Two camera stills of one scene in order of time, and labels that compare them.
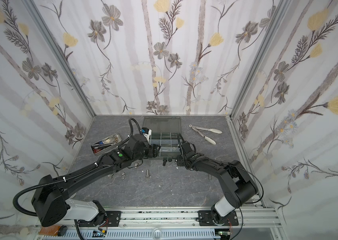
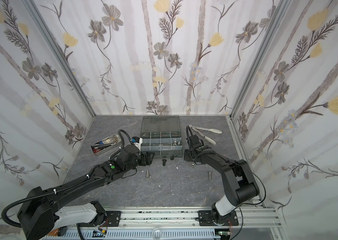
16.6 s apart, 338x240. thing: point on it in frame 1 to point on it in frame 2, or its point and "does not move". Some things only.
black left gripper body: (152, 152) to (142, 161)
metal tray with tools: (105, 144) does not move
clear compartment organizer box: (165, 131) does not move
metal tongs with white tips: (213, 130) does not move
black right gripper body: (181, 153) to (193, 143)
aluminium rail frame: (177, 223) does not move
